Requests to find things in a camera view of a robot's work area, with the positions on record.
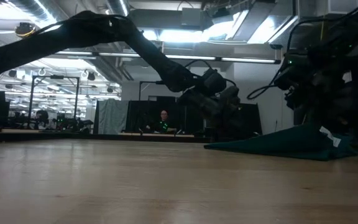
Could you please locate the grey curtain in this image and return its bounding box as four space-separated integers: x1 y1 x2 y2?
94 98 130 135

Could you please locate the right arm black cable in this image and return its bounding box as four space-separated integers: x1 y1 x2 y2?
246 5 358 101

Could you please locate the linear ceiling light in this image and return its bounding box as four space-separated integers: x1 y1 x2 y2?
54 49 281 65

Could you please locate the silver ventilation duct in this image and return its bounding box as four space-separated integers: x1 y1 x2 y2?
7 0 58 24
104 0 130 18

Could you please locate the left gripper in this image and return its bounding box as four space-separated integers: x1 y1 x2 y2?
177 85 248 142

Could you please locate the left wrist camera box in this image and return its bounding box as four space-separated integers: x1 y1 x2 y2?
199 67 228 94

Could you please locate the person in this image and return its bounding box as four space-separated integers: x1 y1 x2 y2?
146 109 178 134
34 109 52 130

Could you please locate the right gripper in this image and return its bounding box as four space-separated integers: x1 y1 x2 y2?
286 83 352 133

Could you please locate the round black yellow ceiling device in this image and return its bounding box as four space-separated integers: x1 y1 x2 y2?
14 21 39 39

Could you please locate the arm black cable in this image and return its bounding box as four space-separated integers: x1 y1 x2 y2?
246 5 358 101
183 58 237 88

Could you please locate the black stand frame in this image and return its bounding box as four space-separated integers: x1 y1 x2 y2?
28 75 81 130

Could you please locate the black partition panel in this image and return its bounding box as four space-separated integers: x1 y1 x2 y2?
239 102 263 138
126 95 204 135

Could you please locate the green microfiber towel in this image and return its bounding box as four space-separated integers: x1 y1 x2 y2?
203 123 358 162

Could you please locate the white ceiling panel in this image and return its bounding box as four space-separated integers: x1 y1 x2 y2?
328 0 358 15

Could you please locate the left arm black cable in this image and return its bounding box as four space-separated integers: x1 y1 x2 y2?
183 58 237 88

